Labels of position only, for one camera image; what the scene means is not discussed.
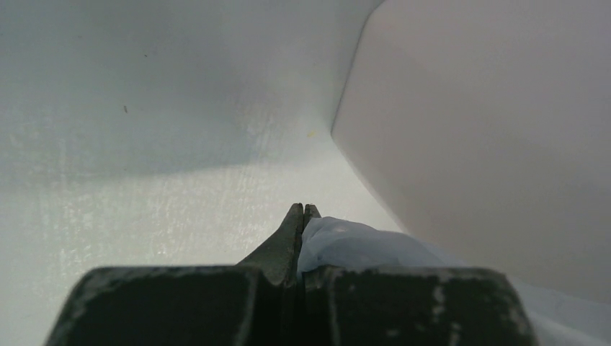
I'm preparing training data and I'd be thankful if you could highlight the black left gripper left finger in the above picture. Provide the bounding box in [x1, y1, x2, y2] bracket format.
[46, 203, 304, 345]

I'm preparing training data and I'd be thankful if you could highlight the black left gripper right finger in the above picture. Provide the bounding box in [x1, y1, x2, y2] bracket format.
[302, 203, 540, 346]

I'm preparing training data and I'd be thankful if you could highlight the blue plastic trash bag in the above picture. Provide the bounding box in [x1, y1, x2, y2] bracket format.
[297, 217, 610, 345]

